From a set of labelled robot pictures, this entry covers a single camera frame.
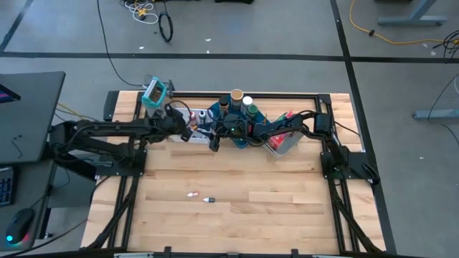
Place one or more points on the spice jar green lid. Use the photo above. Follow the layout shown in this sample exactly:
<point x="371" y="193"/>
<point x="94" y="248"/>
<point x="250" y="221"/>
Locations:
<point x="252" y="109"/>

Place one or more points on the red mini cereal box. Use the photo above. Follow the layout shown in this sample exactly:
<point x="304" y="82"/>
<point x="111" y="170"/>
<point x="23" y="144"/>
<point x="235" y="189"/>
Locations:
<point x="289" y="114"/>

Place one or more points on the grey desk top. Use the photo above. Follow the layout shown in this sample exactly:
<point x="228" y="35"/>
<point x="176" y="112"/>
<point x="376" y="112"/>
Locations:
<point x="39" y="193"/>

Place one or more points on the small orange-red dropper bottle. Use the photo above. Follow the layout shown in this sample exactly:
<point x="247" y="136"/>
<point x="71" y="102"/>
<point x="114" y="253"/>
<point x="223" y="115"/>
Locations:
<point x="192" y="194"/>

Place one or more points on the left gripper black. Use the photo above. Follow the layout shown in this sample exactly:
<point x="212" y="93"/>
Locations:
<point x="172" y="123"/>

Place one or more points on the small dark bottle white cap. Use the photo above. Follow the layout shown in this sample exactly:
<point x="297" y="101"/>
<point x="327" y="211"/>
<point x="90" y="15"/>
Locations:
<point x="208" y="200"/>

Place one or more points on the laptop screen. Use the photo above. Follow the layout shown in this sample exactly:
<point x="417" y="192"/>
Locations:
<point x="7" y="95"/>

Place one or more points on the green mini cereal box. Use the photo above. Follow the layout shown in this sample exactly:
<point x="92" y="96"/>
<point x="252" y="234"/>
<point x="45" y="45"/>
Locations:
<point x="283" y="117"/>

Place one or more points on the black computer mouse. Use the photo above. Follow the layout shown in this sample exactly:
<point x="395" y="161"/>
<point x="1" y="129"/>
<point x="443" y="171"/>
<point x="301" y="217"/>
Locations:
<point x="19" y="224"/>

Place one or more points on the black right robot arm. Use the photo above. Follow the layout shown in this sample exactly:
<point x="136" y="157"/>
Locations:
<point x="322" y="125"/>

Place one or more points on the sprinkles jar white label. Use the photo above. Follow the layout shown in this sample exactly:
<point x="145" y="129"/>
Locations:
<point x="246" y="101"/>

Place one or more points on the grey desk leg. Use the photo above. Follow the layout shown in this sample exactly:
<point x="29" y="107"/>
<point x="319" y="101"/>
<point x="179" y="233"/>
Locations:
<point x="412" y="16"/>

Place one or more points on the large red food colouring bottle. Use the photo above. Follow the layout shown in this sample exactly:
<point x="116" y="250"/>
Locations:
<point x="192" y="117"/>

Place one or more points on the red Froot Loops cereal box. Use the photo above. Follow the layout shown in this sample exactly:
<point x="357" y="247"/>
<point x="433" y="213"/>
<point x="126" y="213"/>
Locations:
<point x="278" y="140"/>

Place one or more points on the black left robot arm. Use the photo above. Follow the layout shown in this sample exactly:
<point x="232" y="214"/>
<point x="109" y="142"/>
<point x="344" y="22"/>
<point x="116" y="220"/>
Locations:
<point x="100" y="130"/>

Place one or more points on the grey plastic bin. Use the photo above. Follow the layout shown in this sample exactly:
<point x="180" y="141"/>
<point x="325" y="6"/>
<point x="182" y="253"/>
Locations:
<point x="287" y="150"/>

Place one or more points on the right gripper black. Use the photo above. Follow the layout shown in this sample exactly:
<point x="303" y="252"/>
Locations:
<point x="233" y="129"/>

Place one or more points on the black aluminium table frame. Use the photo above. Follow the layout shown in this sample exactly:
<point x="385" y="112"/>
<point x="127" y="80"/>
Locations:
<point x="294" y="96"/>

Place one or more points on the grey desk foot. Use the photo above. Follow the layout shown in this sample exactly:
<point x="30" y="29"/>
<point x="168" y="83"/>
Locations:
<point x="435" y="114"/>

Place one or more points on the dark grey side desk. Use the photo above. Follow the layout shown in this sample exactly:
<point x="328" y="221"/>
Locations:
<point x="36" y="107"/>

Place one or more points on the blue plastic bin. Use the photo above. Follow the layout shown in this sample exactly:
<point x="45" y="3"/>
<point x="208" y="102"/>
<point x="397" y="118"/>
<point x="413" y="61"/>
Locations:
<point x="241" y="142"/>

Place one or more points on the white perforated plastic basket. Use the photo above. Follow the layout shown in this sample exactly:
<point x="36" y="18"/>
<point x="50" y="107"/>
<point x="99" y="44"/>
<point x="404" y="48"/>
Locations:
<point x="201" y="138"/>

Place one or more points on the large black food colouring bottle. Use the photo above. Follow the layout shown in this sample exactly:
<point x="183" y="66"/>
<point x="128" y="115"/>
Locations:
<point x="202" y="115"/>

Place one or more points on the black keyboard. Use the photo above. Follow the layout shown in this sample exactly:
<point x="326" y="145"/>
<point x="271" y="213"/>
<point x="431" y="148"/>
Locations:
<point x="6" y="186"/>

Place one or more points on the spice jar tan lid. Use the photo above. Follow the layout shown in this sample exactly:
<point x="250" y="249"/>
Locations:
<point x="236" y="95"/>

